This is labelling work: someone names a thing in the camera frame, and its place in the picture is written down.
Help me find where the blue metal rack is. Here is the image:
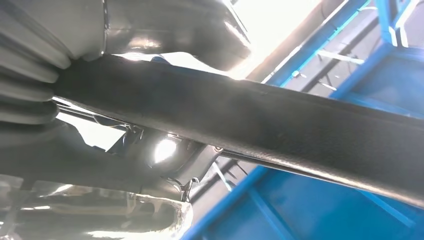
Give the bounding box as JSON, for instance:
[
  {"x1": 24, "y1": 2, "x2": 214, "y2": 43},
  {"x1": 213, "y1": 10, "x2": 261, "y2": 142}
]
[{"x1": 180, "y1": 0, "x2": 424, "y2": 240}]

